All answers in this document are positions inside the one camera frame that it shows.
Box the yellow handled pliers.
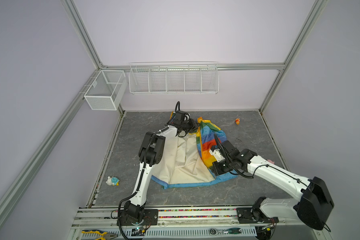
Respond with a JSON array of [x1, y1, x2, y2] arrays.
[[82, 230, 118, 240]]

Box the multicolour patchwork jacket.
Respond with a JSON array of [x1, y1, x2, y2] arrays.
[[152, 118, 237, 189]]

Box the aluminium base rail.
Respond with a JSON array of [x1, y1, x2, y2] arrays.
[[67, 206, 333, 240]]

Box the small white mesh basket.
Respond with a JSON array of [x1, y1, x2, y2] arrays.
[[84, 70, 127, 111]]

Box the green circuit board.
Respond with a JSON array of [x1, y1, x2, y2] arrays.
[[131, 228, 147, 237]]

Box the green handled ratchet wrench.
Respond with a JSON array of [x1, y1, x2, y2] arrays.
[[209, 228, 243, 236]]

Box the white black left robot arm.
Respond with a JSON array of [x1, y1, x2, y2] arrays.
[[116, 110, 200, 226]]

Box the long white wire basket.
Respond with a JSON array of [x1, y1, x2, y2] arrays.
[[129, 62, 220, 95]]

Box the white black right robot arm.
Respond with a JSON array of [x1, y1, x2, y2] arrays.
[[210, 141, 335, 230]]

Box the white teal small toy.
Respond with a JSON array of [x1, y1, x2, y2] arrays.
[[106, 176, 120, 186]]

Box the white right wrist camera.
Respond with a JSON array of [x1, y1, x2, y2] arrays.
[[210, 149, 225, 163]]

